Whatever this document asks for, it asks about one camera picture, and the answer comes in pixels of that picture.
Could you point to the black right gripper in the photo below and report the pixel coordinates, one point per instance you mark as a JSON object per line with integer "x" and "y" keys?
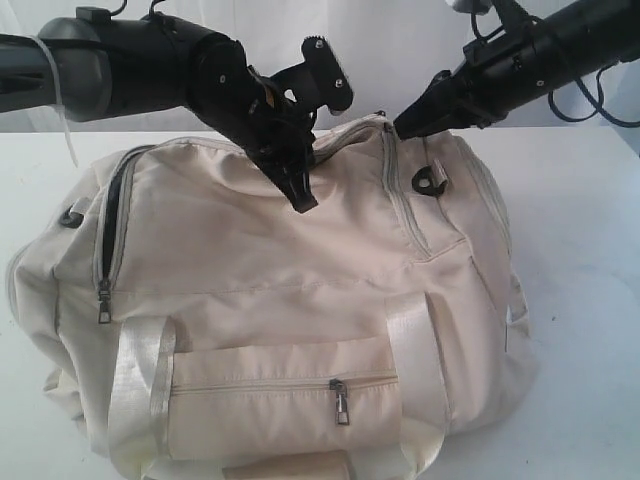
{"x": 532, "y": 57}

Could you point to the cream fabric duffel bag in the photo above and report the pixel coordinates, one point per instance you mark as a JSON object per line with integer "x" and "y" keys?
{"x": 200, "y": 328}

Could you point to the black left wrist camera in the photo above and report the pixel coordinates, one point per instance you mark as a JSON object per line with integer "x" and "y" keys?
{"x": 328, "y": 86}

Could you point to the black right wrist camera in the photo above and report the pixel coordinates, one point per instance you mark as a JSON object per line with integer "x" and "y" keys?
{"x": 478, "y": 7}

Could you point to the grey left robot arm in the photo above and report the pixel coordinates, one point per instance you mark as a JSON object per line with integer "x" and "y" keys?
{"x": 92, "y": 67}

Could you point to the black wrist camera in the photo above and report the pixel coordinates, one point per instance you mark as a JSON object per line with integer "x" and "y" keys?
{"x": 478, "y": 7}
{"x": 328, "y": 86}

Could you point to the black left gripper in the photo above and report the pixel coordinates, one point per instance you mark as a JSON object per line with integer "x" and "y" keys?
{"x": 164, "y": 62}

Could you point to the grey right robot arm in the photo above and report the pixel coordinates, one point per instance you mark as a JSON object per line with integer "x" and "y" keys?
{"x": 631, "y": 9}

